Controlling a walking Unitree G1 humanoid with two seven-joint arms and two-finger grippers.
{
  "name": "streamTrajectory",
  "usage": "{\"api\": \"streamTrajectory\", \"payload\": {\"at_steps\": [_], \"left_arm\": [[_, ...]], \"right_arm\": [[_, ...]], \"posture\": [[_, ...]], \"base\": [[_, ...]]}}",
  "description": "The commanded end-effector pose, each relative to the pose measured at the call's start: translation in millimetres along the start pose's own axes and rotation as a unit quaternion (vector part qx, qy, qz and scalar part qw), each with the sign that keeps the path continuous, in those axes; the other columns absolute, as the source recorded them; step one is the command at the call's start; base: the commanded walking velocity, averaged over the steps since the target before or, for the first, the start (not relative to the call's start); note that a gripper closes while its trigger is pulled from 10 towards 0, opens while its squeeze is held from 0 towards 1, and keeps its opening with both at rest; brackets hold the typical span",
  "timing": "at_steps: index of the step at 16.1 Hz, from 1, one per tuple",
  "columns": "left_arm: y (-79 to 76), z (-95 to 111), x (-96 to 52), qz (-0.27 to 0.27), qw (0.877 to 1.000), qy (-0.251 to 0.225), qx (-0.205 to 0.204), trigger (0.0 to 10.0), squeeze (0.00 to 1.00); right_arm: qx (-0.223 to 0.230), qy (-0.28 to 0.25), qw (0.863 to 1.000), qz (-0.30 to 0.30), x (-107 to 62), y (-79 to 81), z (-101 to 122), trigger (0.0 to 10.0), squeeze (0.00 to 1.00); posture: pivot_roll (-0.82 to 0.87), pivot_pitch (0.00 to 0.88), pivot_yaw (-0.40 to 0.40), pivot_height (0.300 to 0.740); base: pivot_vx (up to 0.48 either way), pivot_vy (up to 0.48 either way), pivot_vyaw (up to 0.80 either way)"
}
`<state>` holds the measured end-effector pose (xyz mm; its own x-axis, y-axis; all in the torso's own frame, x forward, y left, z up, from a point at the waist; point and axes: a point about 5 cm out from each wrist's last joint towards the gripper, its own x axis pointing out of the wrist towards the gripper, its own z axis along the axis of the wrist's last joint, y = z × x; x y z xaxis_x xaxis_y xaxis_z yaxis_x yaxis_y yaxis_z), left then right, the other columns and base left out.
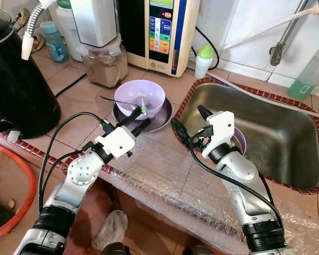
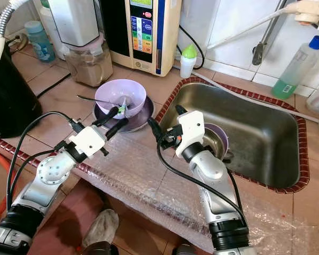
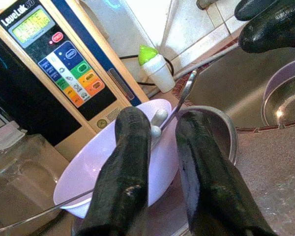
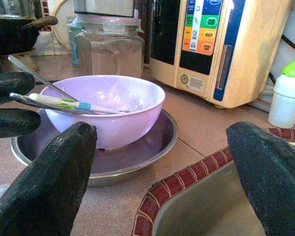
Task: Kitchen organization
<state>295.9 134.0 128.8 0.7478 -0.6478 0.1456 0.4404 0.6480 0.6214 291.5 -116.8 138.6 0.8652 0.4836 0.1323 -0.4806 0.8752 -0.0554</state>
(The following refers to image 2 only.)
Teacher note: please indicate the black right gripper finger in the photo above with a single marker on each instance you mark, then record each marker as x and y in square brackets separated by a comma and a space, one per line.
[180, 109]
[155, 131]

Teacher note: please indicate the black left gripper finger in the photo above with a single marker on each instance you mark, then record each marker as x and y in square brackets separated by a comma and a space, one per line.
[117, 127]
[107, 115]

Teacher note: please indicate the white training chopsticks green connector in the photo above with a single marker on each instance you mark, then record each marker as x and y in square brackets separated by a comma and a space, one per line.
[121, 110]

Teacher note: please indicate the purple plastic bowl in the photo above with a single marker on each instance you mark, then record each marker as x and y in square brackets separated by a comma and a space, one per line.
[218, 141]
[117, 93]

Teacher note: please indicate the metal spoon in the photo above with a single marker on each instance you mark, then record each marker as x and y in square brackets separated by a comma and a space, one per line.
[87, 99]

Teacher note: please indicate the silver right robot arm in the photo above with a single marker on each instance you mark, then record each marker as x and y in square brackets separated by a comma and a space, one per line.
[212, 175]

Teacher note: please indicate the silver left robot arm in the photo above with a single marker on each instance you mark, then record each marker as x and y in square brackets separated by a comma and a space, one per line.
[53, 172]

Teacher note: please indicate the white bottle green cap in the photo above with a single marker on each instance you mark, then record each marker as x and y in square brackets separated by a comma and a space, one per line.
[187, 62]

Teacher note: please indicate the clear bubble wrap sheet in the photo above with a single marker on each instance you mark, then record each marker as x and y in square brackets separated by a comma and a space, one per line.
[143, 180]

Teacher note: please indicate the steel blender with glass jar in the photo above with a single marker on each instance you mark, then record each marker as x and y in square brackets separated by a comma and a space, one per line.
[87, 66]

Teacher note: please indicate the stainless steel sink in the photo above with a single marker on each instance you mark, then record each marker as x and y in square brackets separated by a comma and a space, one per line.
[260, 138]

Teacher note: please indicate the beige water ionizer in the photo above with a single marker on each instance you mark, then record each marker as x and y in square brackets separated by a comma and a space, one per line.
[141, 32]

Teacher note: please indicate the white plastic container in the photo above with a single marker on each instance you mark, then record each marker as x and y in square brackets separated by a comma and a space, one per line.
[58, 37]

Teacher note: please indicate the black electric kettle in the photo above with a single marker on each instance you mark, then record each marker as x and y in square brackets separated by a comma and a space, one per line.
[10, 95]

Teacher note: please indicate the small blue plastic bottle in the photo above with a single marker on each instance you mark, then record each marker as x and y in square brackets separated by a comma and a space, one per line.
[41, 45]

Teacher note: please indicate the grey metal tap lever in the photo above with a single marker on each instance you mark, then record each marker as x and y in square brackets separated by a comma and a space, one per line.
[259, 53]

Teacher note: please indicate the white water pipe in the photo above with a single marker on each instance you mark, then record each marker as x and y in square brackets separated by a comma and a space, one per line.
[250, 26]

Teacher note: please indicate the clear bottle green dish soap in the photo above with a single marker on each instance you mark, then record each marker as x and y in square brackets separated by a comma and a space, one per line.
[290, 77]

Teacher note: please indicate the beige tap fitting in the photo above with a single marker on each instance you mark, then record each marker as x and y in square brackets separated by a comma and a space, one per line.
[311, 9]

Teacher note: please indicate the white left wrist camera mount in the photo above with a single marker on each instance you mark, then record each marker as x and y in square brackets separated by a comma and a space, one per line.
[89, 142]

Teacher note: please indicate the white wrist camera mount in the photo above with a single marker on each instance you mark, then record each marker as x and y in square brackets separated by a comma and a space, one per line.
[191, 130]
[89, 142]

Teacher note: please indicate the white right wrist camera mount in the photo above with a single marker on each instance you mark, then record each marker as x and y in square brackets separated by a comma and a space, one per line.
[191, 130]

